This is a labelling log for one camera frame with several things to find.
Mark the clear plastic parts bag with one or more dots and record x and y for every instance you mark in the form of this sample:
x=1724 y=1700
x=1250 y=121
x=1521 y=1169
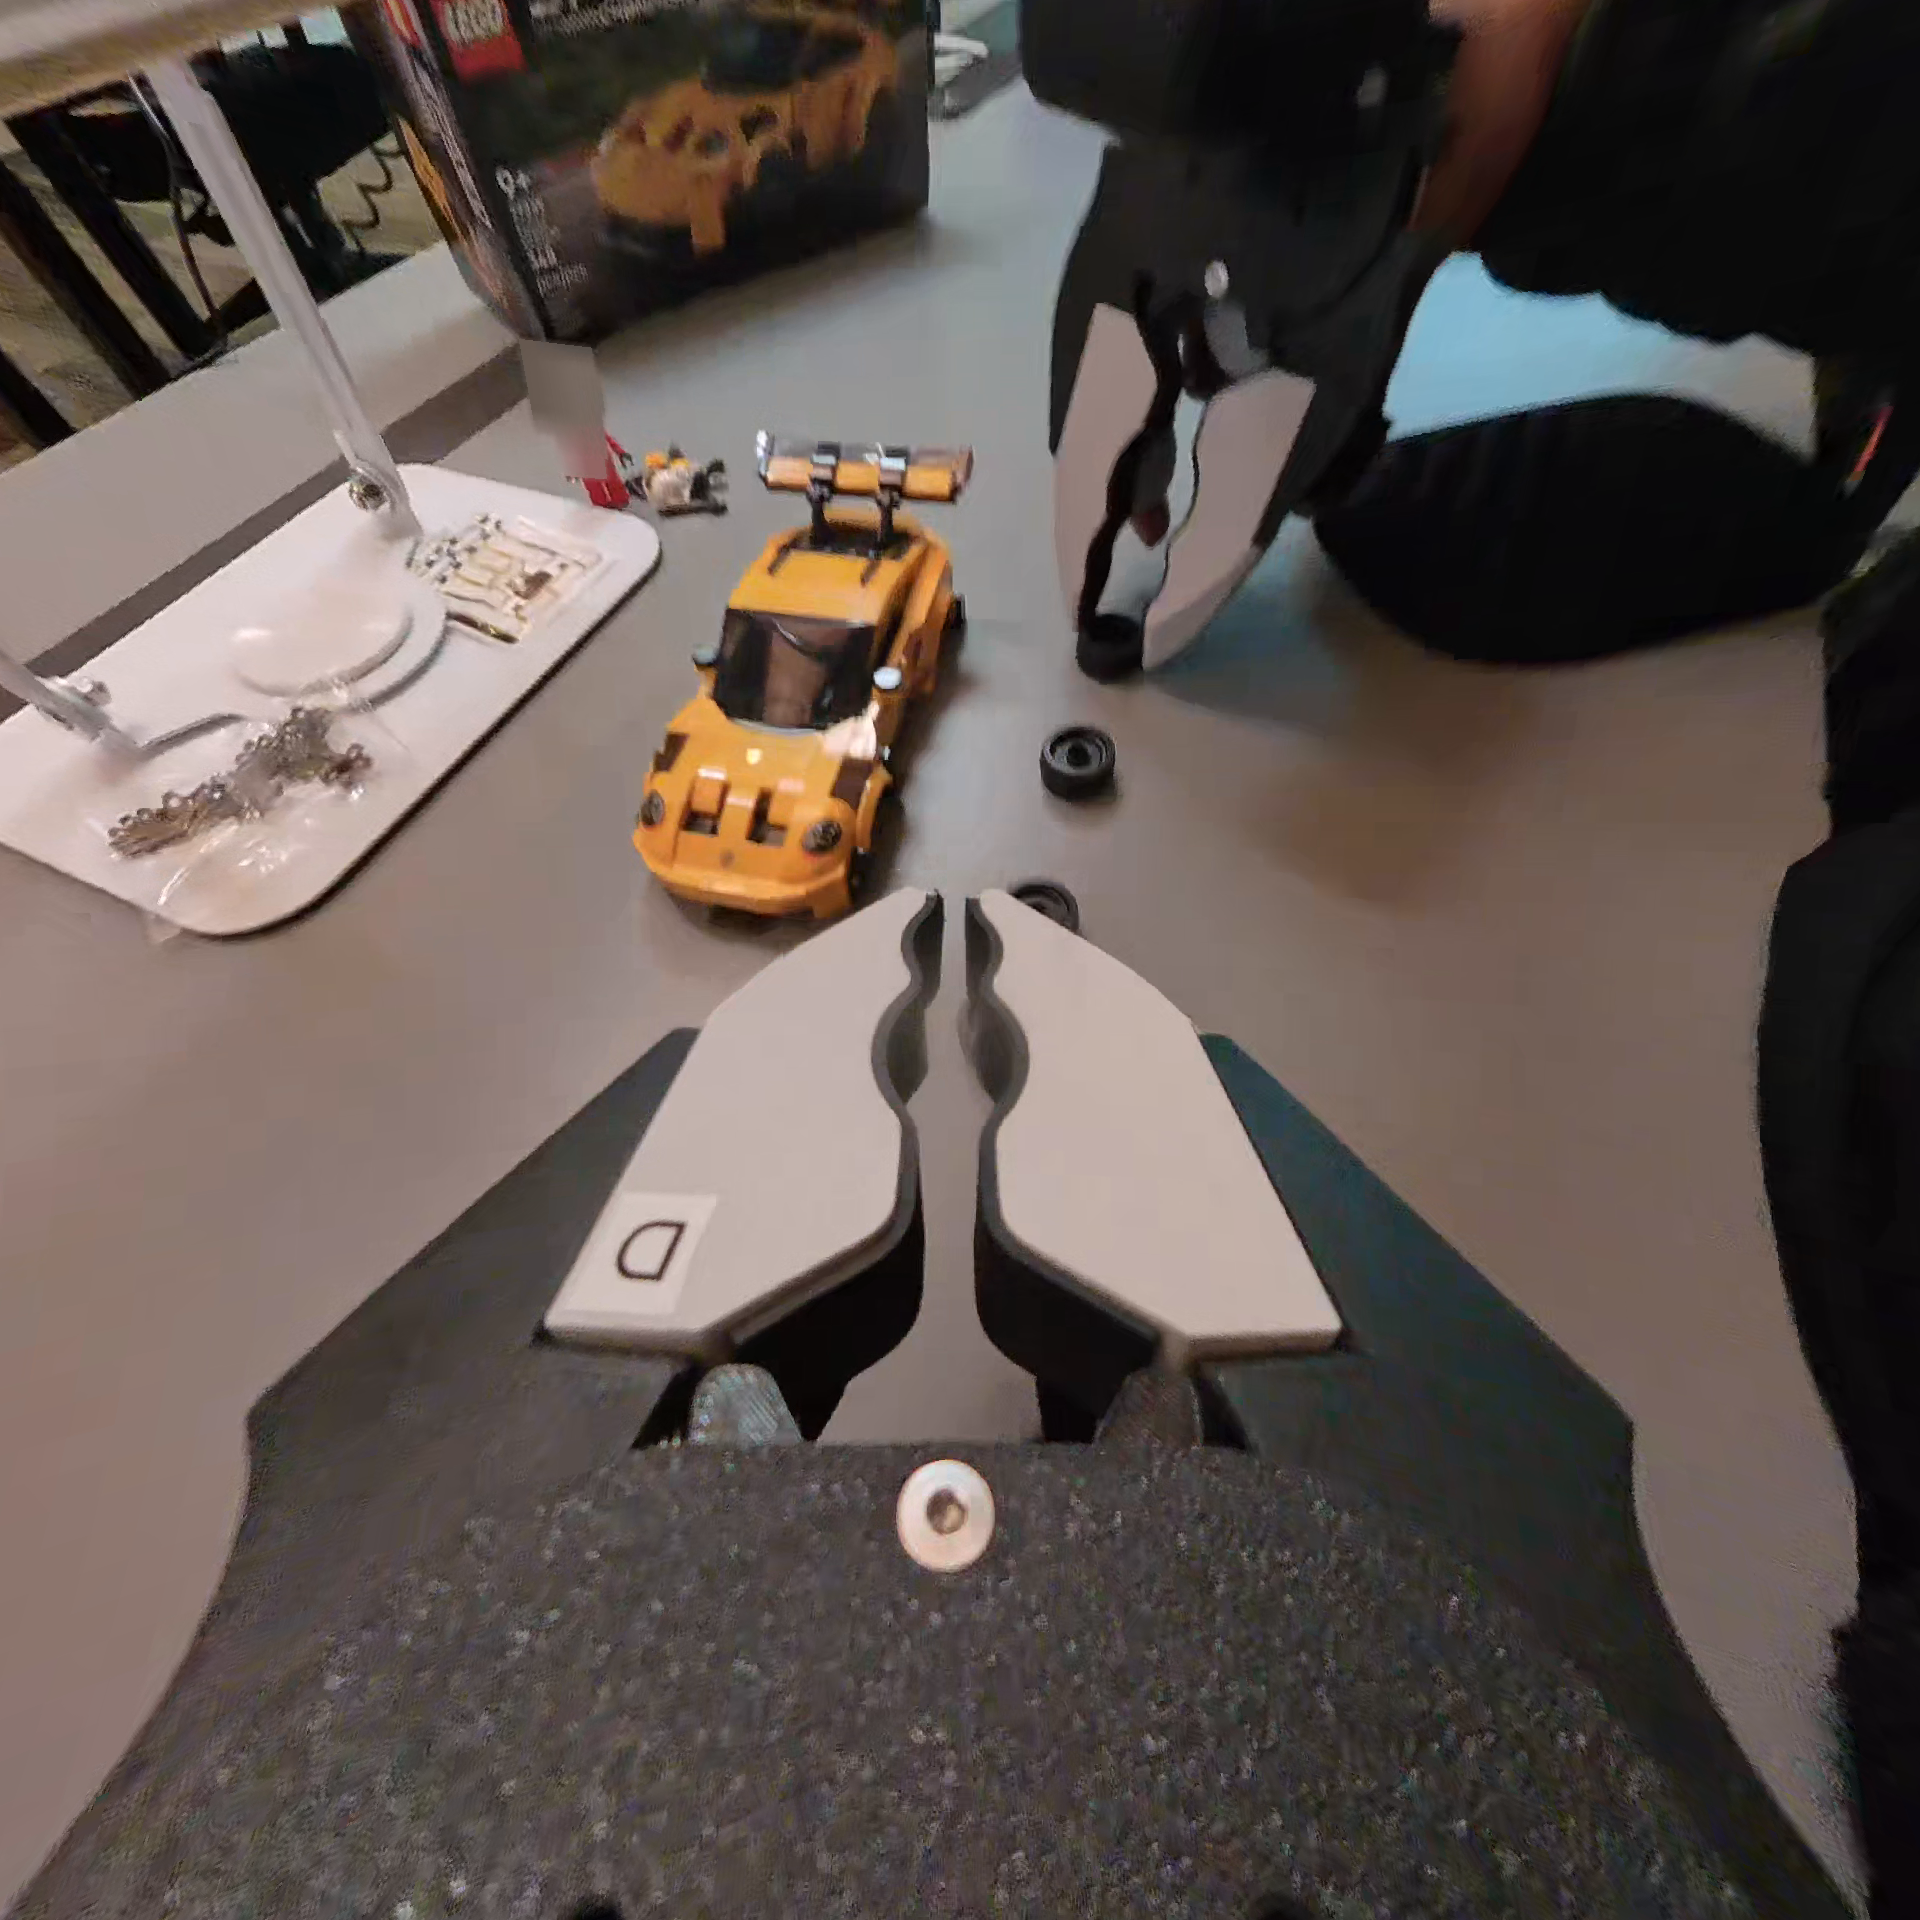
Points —
x=247 y=780

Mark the red lego minifigure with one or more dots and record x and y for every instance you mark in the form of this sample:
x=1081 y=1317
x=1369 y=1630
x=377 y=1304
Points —
x=614 y=488

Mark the white metal book stand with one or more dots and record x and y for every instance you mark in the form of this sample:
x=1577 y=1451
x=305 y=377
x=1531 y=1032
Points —
x=195 y=661

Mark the black lego wheel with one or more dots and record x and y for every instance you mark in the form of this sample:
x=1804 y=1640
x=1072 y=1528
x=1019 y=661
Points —
x=1050 y=901
x=1107 y=646
x=1080 y=762

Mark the yellow lego car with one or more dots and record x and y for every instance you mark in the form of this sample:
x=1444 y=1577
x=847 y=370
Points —
x=819 y=593

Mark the lego sticker sheet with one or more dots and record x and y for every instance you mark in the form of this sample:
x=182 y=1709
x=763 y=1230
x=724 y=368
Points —
x=504 y=578

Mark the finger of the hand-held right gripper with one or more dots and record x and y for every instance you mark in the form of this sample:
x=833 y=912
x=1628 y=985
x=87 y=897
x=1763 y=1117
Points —
x=1236 y=494
x=1096 y=451

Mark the small white yellow lego piece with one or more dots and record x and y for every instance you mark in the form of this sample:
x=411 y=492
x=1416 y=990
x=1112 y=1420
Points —
x=682 y=481

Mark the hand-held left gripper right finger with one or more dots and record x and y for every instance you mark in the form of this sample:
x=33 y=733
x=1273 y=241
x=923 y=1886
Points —
x=1140 y=1185

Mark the person's right hand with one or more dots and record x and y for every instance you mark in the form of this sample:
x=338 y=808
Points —
x=1476 y=134

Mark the lego set box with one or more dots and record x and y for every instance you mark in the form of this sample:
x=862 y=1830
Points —
x=720 y=180

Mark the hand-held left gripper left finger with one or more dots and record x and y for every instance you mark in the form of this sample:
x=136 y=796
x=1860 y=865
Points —
x=750 y=1171

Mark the black textured chair armrest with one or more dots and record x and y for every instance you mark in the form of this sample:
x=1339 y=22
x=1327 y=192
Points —
x=1575 y=539

